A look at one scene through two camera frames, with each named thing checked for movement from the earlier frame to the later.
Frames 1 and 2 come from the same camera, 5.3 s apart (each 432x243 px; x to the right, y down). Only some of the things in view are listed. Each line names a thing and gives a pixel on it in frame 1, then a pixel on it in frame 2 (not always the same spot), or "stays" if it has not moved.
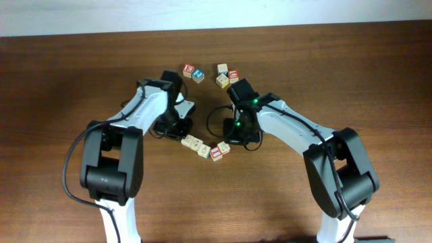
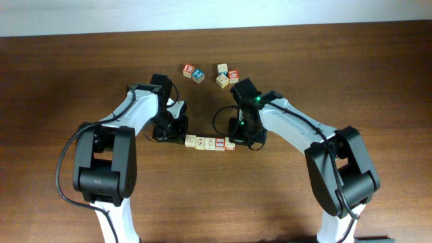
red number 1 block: x=215 y=153 → x=220 y=144
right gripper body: x=240 y=132 stays
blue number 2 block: x=198 y=75 stays
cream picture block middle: x=222 y=80 stays
